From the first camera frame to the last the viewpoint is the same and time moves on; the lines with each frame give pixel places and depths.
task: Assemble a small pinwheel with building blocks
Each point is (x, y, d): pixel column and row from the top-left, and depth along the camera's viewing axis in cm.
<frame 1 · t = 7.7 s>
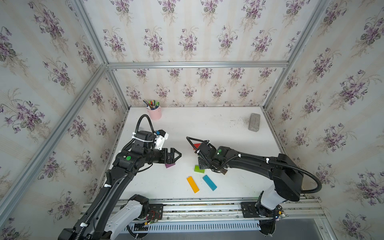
left hand: (174, 154, 70), fingers open
right hand: (206, 162, 84), fingers open
purple wedge block: (169, 165, 89), point 2 cm above the table
blue rectangular block: (209, 182, 85), on the table
yellow rectangular block: (192, 184, 84), on the table
pink pen holder cup: (155, 114, 111), point 5 cm above the table
coloured pens in cup: (151, 105, 108), point 12 cm above the table
grey board eraser: (254, 123, 109), point 4 cm above the table

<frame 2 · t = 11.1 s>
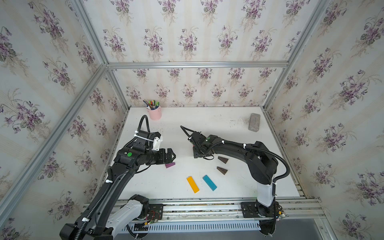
left hand: (168, 157, 72), fingers open
right hand: (200, 153, 91), fingers open
the named things where they were.

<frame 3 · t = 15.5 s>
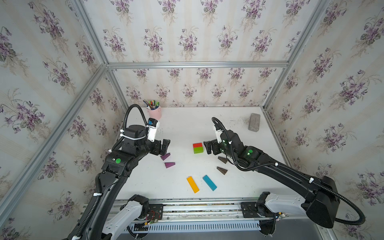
left hand: (161, 139, 69), fingers open
right hand: (213, 140, 78), fingers open
purple triangular wedge block: (165, 156, 94), on the table
red cube block: (197, 145, 99), on the table
green cube block: (198, 150, 94), point 4 cm above the table
the other named things where they were.

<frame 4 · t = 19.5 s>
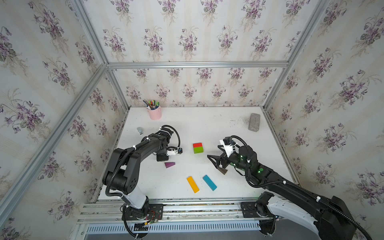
left hand: (162, 154, 92), fingers open
right hand: (216, 151, 76), fingers open
